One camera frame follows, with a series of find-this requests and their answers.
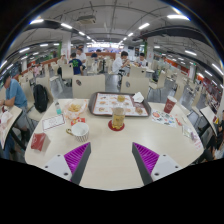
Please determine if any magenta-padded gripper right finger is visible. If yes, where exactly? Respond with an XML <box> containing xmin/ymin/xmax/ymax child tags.
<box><xmin>131</xmin><ymin>142</ymin><xmax>183</xmax><ymax>185</ymax></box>

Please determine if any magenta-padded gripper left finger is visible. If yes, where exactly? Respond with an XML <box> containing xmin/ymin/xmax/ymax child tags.
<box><xmin>43</xmin><ymin>142</ymin><xmax>92</xmax><ymax>185</ymax></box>

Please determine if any clear tea bottle yellow cap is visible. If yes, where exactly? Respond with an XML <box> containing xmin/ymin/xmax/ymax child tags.
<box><xmin>110</xmin><ymin>95</ymin><xmax>127</xmax><ymax>131</ymax></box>

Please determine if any red yellow snack packet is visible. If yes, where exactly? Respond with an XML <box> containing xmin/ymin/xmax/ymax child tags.
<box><xmin>70</xmin><ymin>117</ymin><xmax>87</xmax><ymax>127</ymax></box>

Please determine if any red paper box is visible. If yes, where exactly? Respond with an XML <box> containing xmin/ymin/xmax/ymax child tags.
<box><xmin>30</xmin><ymin>132</ymin><xmax>51</xmax><ymax>153</ymax></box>

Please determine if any colourful printed flyer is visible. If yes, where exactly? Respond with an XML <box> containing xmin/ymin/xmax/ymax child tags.
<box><xmin>150</xmin><ymin>109</ymin><xmax>178</xmax><ymax>129</ymax></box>

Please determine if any flat round red coaster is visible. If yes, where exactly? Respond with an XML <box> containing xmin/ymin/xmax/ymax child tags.
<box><xmin>107</xmin><ymin>119</ymin><xmax>126</xmax><ymax>132</ymax></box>

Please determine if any small printed table sign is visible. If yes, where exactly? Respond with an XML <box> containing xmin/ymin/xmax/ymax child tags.
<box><xmin>182</xmin><ymin>124</ymin><xmax>202</xmax><ymax>145</ymax></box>

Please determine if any clear plastic bag with fries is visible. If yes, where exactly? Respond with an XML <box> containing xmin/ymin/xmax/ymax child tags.
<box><xmin>63</xmin><ymin>99</ymin><xmax>89</xmax><ymax>120</ymax></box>

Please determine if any small teal clear bottle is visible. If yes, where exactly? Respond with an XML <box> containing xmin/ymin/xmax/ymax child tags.
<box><xmin>54</xmin><ymin>99</ymin><xmax>63</xmax><ymax>116</ymax></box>

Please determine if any dark brown food tray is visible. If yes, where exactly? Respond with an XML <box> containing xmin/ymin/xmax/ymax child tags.
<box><xmin>88</xmin><ymin>91</ymin><xmax>152</xmax><ymax>118</ymax></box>

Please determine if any red paper cup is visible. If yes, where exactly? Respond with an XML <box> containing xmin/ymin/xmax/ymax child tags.
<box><xmin>163</xmin><ymin>95</ymin><xmax>178</xmax><ymax>115</ymax></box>

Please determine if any printed paper tray liner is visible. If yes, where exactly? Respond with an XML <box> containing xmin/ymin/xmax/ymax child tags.
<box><xmin>92</xmin><ymin>93</ymin><xmax>149</xmax><ymax>117</ymax></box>

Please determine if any crumpled white napkin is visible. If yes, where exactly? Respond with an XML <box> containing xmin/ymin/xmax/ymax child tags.
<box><xmin>132</xmin><ymin>91</ymin><xmax>145</xmax><ymax>104</ymax></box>

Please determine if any black backpack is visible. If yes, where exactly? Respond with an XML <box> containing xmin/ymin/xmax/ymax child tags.
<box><xmin>33</xmin><ymin>83</ymin><xmax>50</xmax><ymax>114</ymax></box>

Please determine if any beige chair round hole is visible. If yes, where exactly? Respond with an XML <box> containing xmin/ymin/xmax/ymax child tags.
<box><xmin>72</xmin><ymin>74</ymin><xmax>106</xmax><ymax>100</ymax></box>
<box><xmin>120</xmin><ymin>75</ymin><xmax>150</xmax><ymax>100</ymax></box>

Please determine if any beige dining table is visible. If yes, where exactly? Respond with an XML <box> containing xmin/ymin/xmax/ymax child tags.
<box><xmin>199</xmin><ymin>105</ymin><xmax>220</xmax><ymax>128</ymax></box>
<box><xmin>0</xmin><ymin>105</ymin><xmax>24</xmax><ymax>149</ymax></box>

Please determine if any person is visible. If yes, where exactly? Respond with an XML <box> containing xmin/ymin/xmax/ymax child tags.
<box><xmin>69</xmin><ymin>52</ymin><xmax>84</xmax><ymax>76</ymax></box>
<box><xmin>75</xmin><ymin>48</ymin><xmax>88</xmax><ymax>66</ymax></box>
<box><xmin>208</xmin><ymin>111</ymin><xmax>224</xmax><ymax>161</ymax></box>
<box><xmin>0</xmin><ymin>73</ymin><xmax>29</xmax><ymax>134</ymax></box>
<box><xmin>111</xmin><ymin>50</ymin><xmax>130</xmax><ymax>75</ymax></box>
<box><xmin>134</xmin><ymin>52</ymin><xmax>150</xmax><ymax>68</ymax></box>

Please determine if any group of beige chairs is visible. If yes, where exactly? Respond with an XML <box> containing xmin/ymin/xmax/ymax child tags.
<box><xmin>18</xmin><ymin>58</ymin><xmax>214</xmax><ymax>118</ymax></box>

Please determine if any ceiling air conditioner unit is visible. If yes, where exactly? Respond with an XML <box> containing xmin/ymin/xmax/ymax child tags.
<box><xmin>76</xmin><ymin>14</ymin><xmax>97</xmax><ymax>25</ymax></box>

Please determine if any group of ceiling lights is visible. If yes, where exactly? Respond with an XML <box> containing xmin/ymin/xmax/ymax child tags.
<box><xmin>0</xmin><ymin>14</ymin><xmax>224</xmax><ymax>78</ymax></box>

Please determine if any white card red frame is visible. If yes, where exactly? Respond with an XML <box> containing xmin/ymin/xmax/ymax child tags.
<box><xmin>41</xmin><ymin>113</ymin><xmax>67</xmax><ymax>132</ymax></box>

